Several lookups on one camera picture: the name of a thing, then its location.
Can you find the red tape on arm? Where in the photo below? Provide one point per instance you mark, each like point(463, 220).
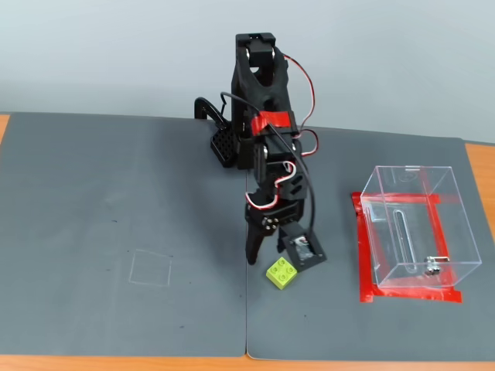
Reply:
point(270, 120)

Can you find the green lego duplo block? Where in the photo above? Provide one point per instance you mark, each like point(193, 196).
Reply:
point(279, 279)

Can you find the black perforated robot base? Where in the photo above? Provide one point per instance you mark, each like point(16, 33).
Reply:
point(222, 148)

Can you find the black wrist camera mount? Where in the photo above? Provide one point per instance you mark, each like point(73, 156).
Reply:
point(309, 257)

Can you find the transparent acrylic box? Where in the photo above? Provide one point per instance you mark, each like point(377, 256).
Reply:
point(460, 216)

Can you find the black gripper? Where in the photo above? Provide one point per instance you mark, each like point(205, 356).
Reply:
point(279, 216)

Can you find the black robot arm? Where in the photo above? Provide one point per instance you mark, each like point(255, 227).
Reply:
point(267, 89)

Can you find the grey rubber mat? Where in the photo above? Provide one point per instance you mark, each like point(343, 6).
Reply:
point(328, 328)
point(77, 193)

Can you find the metal box latch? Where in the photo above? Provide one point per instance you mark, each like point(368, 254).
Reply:
point(433, 266)

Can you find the black table clamp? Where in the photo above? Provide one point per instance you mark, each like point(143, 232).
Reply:
point(205, 106)

